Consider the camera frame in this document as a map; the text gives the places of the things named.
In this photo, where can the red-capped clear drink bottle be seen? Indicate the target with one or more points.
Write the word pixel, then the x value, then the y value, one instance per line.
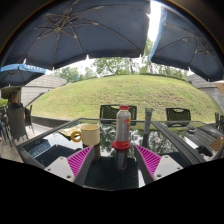
pixel 123 123

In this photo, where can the small round ashtray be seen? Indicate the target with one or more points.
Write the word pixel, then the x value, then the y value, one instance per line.
pixel 191 128

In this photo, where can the brown paper bag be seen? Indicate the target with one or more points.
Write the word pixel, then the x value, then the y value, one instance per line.
pixel 216 143

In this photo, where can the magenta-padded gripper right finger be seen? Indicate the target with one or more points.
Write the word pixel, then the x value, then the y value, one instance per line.
pixel 168 166

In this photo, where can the flat round red coaster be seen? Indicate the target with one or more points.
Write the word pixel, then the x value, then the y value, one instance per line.
pixel 120 144

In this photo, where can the dark wicker chair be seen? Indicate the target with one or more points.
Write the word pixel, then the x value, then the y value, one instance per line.
pixel 16 121
pixel 108 113
pixel 178 116

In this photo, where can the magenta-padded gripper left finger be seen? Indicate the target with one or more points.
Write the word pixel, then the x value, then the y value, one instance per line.
pixel 60 166

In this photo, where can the person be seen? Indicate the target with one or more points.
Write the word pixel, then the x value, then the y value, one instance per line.
pixel 15 100

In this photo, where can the yellow foil packet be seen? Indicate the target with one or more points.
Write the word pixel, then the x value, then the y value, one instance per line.
pixel 70 131

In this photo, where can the large navy patio umbrella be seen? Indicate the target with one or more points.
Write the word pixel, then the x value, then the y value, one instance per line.
pixel 80 30

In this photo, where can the navy patio umbrella with blue edge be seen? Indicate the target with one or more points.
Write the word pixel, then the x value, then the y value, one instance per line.
pixel 190 43

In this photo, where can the light blue patio umbrella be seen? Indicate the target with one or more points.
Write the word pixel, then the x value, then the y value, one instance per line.
pixel 20 73

